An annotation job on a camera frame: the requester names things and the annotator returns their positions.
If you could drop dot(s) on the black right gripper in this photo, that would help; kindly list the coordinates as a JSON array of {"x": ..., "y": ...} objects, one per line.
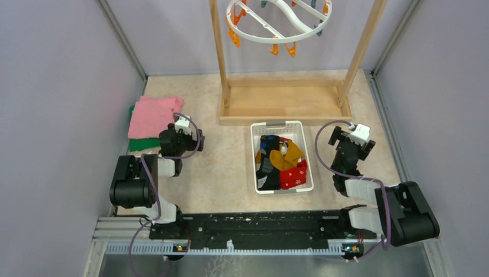
[{"x": 338, "y": 134}]

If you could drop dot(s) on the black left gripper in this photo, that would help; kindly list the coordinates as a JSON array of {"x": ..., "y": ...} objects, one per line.
[{"x": 192, "y": 143}]

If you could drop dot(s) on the mustard yellow sock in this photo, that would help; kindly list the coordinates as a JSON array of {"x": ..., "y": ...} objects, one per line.
[
  {"x": 286, "y": 156},
  {"x": 261, "y": 156}
]

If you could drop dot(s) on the red sock white cuff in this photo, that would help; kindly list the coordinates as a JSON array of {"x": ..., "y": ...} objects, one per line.
[{"x": 284, "y": 140}]

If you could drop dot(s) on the black sock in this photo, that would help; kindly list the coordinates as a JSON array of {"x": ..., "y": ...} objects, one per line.
[{"x": 266, "y": 175}]

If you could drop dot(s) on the white round clip hanger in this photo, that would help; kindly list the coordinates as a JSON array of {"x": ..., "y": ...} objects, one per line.
[{"x": 277, "y": 22}]

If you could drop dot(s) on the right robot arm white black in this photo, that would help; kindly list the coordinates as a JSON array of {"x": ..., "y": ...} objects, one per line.
[{"x": 400, "y": 212}]

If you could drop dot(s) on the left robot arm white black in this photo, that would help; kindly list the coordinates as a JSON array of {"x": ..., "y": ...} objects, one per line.
[{"x": 135, "y": 180}]

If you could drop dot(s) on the pink folded towel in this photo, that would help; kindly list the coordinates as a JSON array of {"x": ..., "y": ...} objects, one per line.
[{"x": 162, "y": 109}]

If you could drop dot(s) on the green folded towel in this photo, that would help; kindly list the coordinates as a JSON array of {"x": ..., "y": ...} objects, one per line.
[{"x": 143, "y": 144}]

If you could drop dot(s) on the white plastic basket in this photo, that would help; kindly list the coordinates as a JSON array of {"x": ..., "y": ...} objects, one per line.
[{"x": 288, "y": 129}]

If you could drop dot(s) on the orange plastic clothes clip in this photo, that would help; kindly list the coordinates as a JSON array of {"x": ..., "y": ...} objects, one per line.
[{"x": 274, "y": 50}]

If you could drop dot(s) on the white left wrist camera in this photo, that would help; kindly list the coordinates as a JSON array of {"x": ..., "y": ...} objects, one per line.
[{"x": 183, "y": 125}]

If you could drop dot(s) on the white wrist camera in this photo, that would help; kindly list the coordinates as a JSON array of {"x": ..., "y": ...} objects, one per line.
[
  {"x": 183, "y": 125},
  {"x": 359, "y": 133}
]

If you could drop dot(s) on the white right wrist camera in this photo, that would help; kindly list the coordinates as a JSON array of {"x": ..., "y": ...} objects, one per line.
[{"x": 359, "y": 133}]

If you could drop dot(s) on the wooden hanger stand frame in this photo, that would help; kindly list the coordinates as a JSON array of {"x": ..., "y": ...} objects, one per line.
[{"x": 311, "y": 100}]

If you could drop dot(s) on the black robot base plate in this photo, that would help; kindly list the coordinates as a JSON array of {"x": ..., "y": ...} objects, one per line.
[{"x": 291, "y": 230}]

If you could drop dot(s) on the aluminium rail frame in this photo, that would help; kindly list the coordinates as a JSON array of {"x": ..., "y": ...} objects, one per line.
[{"x": 121, "y": 247}]

